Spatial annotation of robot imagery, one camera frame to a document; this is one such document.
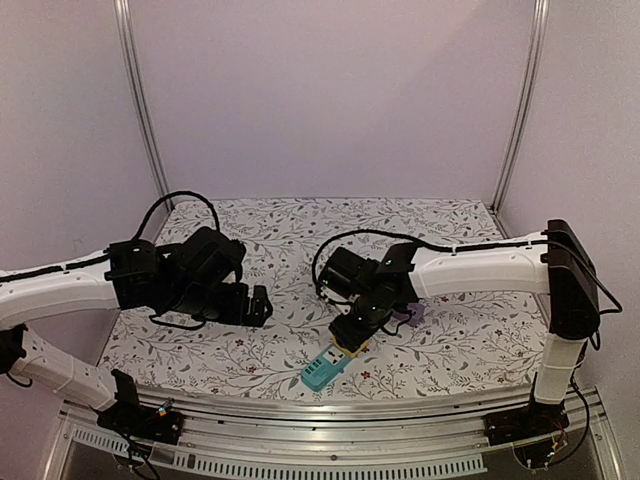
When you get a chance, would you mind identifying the floral table mat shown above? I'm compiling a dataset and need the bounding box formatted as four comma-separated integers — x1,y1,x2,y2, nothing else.
100,199,547,402

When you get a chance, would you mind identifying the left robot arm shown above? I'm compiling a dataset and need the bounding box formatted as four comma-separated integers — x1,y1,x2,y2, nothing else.
1,224,273,434

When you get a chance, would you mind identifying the aluminium corner post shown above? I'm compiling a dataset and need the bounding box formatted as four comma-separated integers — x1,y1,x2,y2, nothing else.
113,0,169,197
489,0,550,217

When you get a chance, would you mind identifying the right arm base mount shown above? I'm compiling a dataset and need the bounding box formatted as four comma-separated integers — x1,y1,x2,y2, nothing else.
482,396,569,446

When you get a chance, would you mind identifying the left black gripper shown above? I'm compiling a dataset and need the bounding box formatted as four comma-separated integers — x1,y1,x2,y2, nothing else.
165,281,273,327

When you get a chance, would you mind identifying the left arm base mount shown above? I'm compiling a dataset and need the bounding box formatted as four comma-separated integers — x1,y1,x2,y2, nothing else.
97,369,185,445

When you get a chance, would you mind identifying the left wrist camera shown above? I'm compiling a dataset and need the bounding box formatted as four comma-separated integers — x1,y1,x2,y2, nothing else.
178,227,246,289

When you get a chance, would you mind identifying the purple power strip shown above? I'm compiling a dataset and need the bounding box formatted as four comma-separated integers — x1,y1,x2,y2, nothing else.
392,303,425,327

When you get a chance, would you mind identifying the aluminium front rail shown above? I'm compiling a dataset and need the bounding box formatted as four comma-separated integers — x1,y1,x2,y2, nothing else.
44,387,626,479

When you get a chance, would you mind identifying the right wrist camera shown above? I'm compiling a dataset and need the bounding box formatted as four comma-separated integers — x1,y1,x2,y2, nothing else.
319,247,379,299

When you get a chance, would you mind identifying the right aluminium corner post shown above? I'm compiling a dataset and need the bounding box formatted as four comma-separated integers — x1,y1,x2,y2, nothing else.
489,0,550,217

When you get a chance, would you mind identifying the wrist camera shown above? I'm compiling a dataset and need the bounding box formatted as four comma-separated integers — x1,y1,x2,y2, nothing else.
178,227,246,289
319,247,379,299

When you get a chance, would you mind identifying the teal power strip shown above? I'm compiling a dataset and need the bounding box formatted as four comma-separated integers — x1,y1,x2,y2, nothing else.
301,345,352,392

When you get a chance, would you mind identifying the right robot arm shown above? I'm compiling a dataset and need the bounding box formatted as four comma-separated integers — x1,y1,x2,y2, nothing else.
311,219,623,436

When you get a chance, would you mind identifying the yellow cube socket adapter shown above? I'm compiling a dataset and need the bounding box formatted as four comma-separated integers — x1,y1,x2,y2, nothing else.
332,336,370,358

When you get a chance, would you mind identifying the left aluminium corner post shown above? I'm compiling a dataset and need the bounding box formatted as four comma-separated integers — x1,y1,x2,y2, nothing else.
113,0,169,197

